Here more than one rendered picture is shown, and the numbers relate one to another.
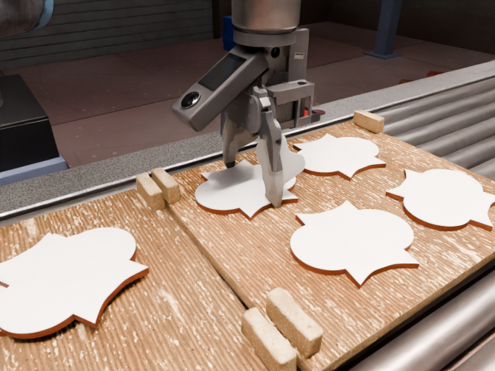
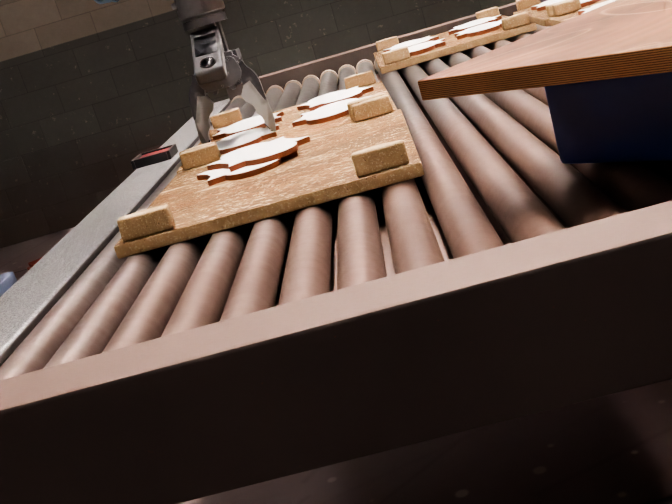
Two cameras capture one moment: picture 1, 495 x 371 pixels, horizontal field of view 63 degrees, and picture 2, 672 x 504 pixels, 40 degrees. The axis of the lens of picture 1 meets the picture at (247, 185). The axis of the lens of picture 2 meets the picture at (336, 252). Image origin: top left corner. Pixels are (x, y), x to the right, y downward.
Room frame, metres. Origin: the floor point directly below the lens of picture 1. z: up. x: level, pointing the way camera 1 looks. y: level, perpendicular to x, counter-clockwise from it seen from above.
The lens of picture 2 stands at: (-0.54, 1.14, 1.14)
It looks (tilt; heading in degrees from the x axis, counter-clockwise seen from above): 16 degrees down; 308
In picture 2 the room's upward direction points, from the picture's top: 17 degrees counter-clockwise
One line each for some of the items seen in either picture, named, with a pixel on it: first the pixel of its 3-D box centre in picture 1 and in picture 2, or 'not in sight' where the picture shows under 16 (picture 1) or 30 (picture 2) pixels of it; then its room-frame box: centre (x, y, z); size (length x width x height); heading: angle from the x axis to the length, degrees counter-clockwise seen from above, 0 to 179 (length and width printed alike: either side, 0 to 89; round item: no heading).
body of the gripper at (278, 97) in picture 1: (268, 80); (215, 54); (0.48, -0.03, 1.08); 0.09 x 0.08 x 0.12; 124
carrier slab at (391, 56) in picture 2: not in sight; (446, 36); (0.51, -0.88, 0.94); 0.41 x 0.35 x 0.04; 123
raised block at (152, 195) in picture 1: (149, 191); (200, 156); (0.44, 0.13, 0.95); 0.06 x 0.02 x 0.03; 32
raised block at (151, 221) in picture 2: not in sight; (146, 223); (0.23, 0.46, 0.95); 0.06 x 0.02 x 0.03; 32
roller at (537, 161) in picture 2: not in sight; (466, 96); (0.18, -0.26, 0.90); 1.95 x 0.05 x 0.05; 123
